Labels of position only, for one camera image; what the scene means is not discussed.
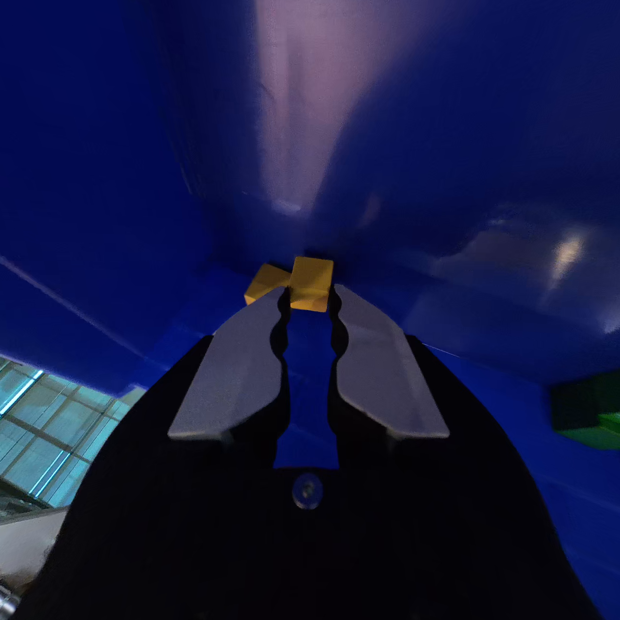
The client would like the green wooden cube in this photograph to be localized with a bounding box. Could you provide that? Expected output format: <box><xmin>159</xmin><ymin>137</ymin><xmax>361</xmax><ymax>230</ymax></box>
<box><xmin>550</xmin><ymin>370</ymin><xmax>620</xmax><ymax>451</ymax></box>

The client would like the blue plastic bin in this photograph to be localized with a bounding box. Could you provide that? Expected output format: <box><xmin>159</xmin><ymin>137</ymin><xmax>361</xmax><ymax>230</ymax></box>
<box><xmin>0</xmin><ymin>0</ymin><xmax>620</xmax><ymax>620</ymax></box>

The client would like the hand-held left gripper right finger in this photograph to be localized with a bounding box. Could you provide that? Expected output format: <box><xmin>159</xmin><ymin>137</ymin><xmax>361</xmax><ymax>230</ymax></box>
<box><xmin>328</xmin><ymin>283</ymin><xmax>450</xmax><ymax>469</ymax></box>

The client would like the yellow wooden cube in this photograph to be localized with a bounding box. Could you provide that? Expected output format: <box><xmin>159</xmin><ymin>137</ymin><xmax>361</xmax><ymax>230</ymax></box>
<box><xmin>243</xmin><ymin>263</ymin><xmax>293</xmax><ymax>307</ymax></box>
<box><xmin>289</xmin><ymin>257</ymin><xmax>335</xmax><ymax>313</ymax></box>

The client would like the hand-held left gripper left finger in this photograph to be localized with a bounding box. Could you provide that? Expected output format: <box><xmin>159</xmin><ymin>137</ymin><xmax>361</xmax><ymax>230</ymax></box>
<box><xmin>167</xmin><ymin>286</ymin><xmax>291</xmax><ymax>468</ymax></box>

